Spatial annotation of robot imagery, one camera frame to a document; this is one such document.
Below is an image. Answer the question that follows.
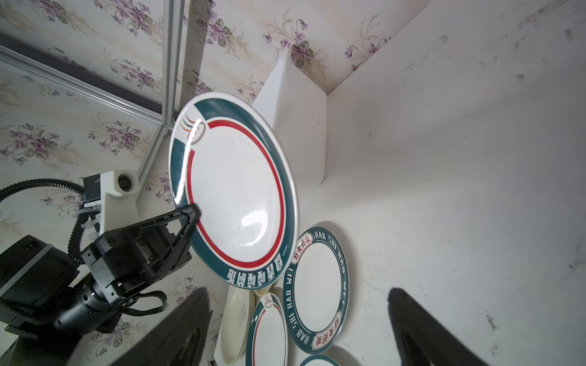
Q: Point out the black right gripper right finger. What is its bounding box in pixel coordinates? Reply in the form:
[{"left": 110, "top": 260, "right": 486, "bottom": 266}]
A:
[{"left": 388, "top": 288, "right": 485, "bottom": 365}]

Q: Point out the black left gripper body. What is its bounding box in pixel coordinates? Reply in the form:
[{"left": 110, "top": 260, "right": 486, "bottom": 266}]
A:
[{"left": 82, "top": 224, "right": 192, "bottom": 304}]

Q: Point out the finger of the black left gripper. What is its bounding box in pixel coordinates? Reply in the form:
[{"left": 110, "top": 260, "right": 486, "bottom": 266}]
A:
[{"left": 131, "top": 204, "right": 201, "bottom": 275}]

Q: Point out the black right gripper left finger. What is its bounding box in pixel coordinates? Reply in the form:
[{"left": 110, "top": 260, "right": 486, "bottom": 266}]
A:
[{"left": 113, "top": 288, "right": 212, "bottom": 366}]

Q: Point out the green red rimmed plate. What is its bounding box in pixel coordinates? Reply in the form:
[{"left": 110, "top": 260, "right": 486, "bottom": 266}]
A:
[
  {"left": 168, "top": 92, "right": 299, "bottom": 290},
  {"left": 245, "top": 292, "right": 288, "bottom": 366}
]

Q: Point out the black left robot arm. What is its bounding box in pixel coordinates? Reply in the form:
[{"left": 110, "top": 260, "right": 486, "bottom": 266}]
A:
[{"left": 1, "top": 204, "right": 201, "bottom": 365}]

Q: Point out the white plastic bin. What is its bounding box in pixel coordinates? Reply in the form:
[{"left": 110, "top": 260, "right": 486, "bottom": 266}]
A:
[{"left": 252, "top": 50, "right": 327, "bottom": 188}]

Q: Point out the large cream plate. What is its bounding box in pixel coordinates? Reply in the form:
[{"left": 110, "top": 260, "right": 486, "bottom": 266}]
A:
[{"left": 219, "top": 286, "right": 255, "bottom": 365}]

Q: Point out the white plate black outline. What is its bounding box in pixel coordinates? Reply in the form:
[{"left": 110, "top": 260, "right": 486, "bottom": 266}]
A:
[{"left": 300, "top": 355, "right": 340, "bottom": 366}]

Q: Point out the green rim lettered plate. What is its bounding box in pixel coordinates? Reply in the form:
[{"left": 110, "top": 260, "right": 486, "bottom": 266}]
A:
[{"left": 283, "top": 227, "right": 350, "bottom": 355}]

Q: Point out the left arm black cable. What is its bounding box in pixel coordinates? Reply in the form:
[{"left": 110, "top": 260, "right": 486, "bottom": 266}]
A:
[{"left": 0, "top": 178, "right": 102, "bottom": 266}]

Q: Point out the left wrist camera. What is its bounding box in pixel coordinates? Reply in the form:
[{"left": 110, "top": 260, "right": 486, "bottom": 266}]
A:
[{"left": 79, "top": 170, "right": 141, "bottom": 239}]

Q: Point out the aluminium frame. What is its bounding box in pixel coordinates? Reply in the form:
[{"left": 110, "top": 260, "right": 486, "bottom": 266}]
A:
[{"left": 1, "top": 1, "right": 164, "bottom": 185}]

